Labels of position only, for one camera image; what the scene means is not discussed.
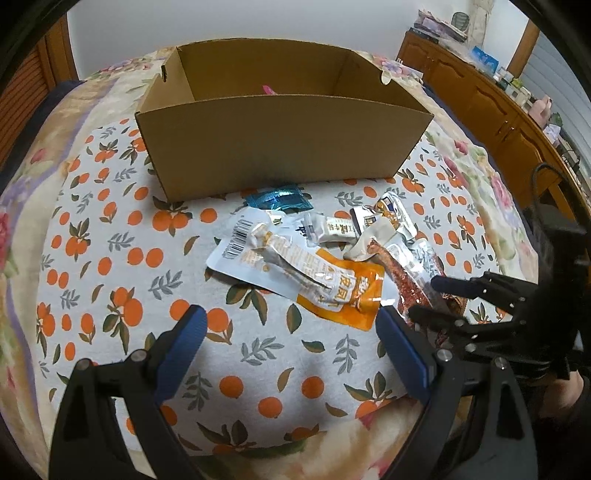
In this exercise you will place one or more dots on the blue box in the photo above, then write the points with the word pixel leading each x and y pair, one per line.
pixel 485 57

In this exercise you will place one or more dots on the orange fruit print cloth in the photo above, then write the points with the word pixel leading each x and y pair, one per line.
pixel 138 258

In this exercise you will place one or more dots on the orange white chicken feet packet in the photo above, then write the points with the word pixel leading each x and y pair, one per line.
pixel 341 286

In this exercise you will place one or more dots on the brown cardboard box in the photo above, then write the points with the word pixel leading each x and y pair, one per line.
pixel 277 147

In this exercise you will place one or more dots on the wooden louvred door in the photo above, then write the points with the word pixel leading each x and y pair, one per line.
pixel 27 87

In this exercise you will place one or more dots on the white window shutter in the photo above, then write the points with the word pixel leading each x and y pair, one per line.
pixel 558 83

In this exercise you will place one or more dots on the pink dark-print snack packet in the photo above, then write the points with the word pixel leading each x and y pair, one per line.
pixel 268 89

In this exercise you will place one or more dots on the wooden window frame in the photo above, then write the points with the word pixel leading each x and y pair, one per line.
pixel 526 48

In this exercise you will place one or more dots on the white blue-print snack packet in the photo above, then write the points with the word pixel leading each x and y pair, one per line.
pixel 304 228

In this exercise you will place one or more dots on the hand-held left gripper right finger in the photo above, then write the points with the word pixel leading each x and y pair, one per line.
pixel 401 350

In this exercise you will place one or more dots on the pale curtain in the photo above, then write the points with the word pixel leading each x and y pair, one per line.
pixel 480 21

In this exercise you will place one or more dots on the teal snack packet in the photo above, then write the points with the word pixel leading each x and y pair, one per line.
pixel 277 198

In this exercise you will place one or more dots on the person's right forearm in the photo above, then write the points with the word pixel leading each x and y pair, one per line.
pixel 568 447

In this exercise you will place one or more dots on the stack of books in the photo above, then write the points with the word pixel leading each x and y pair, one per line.
pixel 434 27

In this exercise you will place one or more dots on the person's right hand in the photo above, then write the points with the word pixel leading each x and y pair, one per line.
pixel 561 397

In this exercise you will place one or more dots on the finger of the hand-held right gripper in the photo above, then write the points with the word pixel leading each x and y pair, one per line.
pixel 471 334
pixel 480 286

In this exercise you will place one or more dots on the silver orange-print snack packet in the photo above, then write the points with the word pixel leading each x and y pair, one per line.
pixel 388 214

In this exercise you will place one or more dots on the group of small bottles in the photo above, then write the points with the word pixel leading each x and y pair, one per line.
pixel 515 87

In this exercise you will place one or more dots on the round grey-green fan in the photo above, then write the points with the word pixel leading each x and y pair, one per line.
pixel 460 19

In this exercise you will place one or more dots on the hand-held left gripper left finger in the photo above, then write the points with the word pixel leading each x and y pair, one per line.
pixel 184 341

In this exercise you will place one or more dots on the red spicy strip packet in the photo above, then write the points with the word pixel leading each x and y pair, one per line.
pixel 397 272

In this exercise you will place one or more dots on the wooden cabinet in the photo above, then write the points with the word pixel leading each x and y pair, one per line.
pixel 480 101

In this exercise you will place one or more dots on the clear brown bar snack packet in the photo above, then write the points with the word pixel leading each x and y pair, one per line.
pixel 341 228

